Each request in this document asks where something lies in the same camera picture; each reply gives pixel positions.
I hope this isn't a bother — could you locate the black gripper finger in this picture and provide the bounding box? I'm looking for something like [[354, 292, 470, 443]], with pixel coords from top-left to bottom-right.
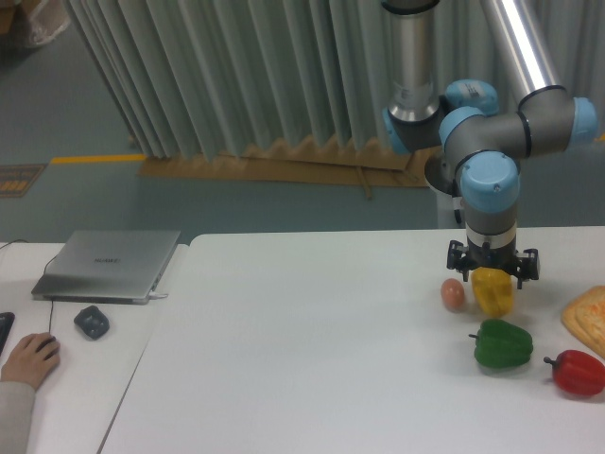
[[510, 248, 539, 289], [446, 240, 474, 280]]

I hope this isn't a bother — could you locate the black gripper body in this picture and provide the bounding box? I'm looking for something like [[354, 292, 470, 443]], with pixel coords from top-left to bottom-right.
[[465, 239, 517, 272]]

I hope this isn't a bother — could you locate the yellow bell pepper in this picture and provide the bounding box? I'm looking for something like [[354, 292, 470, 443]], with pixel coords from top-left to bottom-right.
[[471, 268, 514, 318]]

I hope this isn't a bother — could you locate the black computer mouse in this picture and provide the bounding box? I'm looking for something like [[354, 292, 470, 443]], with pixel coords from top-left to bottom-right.
[[36, 337, 61, 360]]

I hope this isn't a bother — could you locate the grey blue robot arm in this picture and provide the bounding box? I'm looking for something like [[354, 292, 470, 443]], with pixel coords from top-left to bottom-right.
[[382, 1, 598, 283]]

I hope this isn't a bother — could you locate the grey sleeved forearm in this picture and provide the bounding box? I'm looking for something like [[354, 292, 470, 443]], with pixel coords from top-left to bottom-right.
[[1, 381, 36, 453]]

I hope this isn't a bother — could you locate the green bell pepper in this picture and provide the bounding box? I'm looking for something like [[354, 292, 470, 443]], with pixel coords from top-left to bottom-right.
[[470, 319, 533, 369]]

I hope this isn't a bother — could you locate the red bell pepper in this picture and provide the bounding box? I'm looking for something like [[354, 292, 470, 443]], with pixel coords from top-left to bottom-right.
[[544, 350, 604, 396]]

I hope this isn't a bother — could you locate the person's right hand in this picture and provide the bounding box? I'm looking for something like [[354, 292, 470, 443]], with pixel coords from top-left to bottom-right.
[[1, 332, 61, 391]]

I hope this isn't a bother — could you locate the brown egg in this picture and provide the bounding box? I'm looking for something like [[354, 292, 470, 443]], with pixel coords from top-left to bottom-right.
[[441, 278, 465, 311]]

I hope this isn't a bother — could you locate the flat bread loaf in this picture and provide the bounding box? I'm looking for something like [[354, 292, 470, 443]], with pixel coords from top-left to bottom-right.
[[561, 286, 605, 358]]

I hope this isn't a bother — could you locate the brown cardboard sheet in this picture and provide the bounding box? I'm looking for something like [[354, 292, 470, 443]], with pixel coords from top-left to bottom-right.
[[139, 136, 439, 199]]

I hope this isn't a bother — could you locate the pale green curtain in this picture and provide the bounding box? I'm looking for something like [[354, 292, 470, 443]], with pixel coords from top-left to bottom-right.
[[66, 1, 604, 163]]

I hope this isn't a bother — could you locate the dark grey small gadget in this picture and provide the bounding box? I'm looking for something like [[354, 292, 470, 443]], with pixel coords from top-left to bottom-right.
[[74, 306, 110, 341]]

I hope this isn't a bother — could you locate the silver laptop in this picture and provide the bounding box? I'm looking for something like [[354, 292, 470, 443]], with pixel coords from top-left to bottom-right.
[[31, 230, 181, 305]]

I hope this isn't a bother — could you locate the black keyboard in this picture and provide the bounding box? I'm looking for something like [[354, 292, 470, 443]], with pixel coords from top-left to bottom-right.
[[0, 312, 15, 355]]

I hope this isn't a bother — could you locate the plastic wrapped box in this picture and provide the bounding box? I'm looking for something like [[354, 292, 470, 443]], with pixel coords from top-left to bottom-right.
[[1, 0, 71, 49]]

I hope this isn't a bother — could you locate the black mouse cable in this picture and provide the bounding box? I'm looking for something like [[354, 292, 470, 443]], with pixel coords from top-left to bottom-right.
[[0, 239, 61, 338]]

